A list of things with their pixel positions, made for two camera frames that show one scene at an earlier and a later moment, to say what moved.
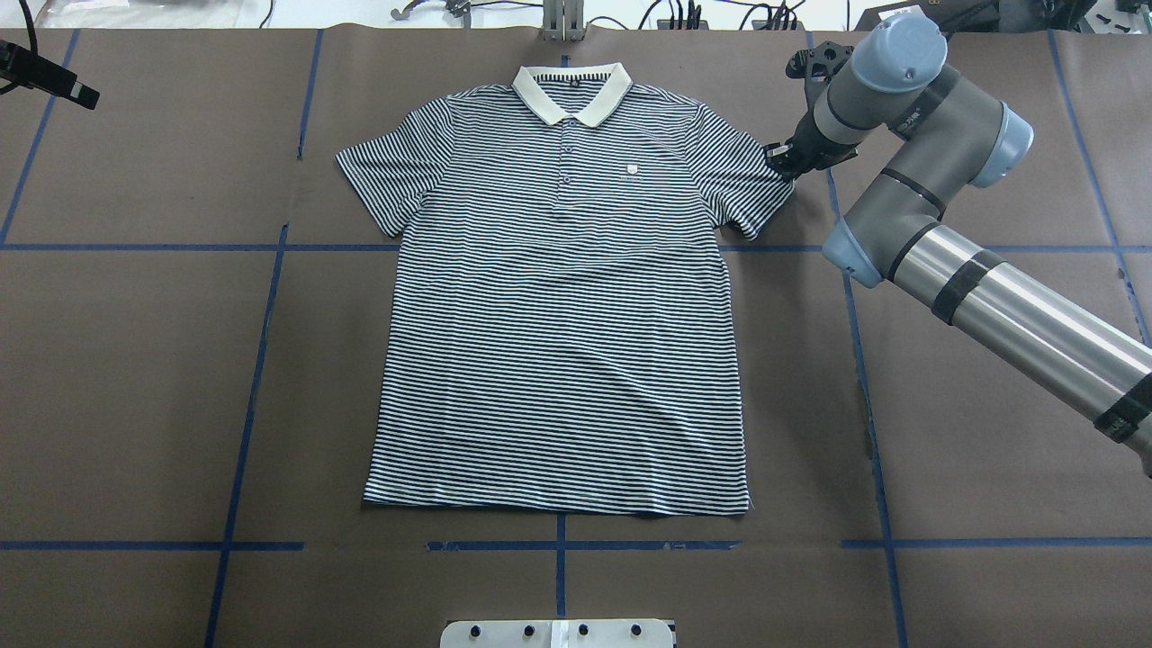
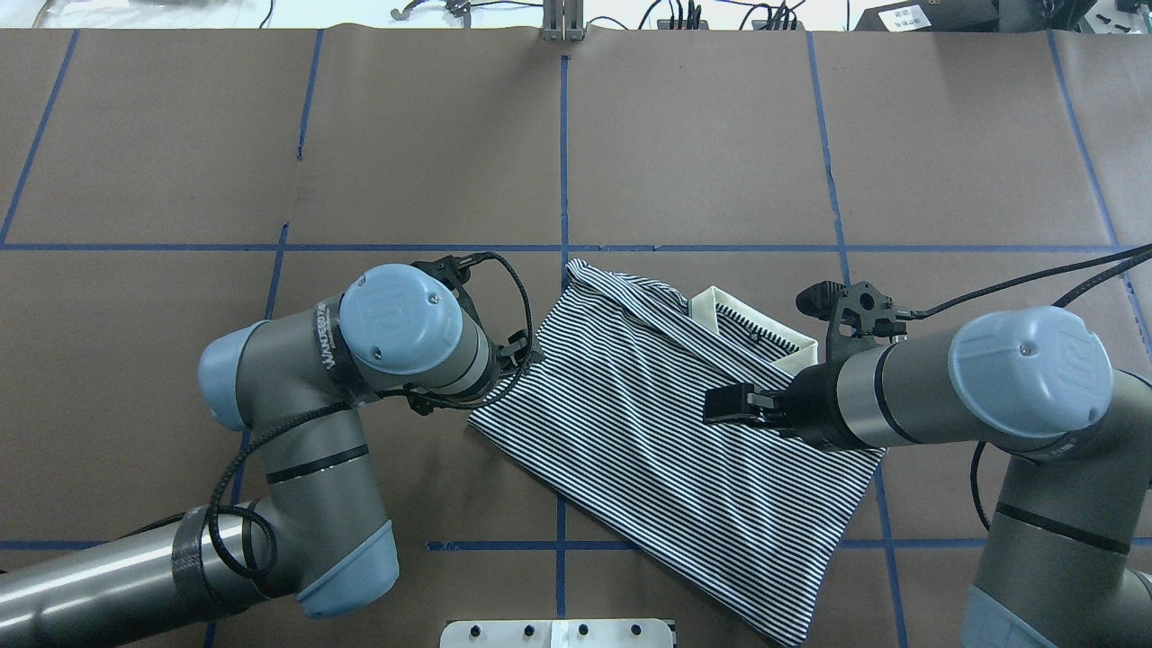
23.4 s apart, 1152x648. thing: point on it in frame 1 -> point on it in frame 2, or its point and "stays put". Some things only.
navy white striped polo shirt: x=555 y=333 -> x=607 y=419
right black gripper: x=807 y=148 -> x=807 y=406
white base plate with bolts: x=559 y=634 stays put
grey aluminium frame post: x=563 y=21 stays put
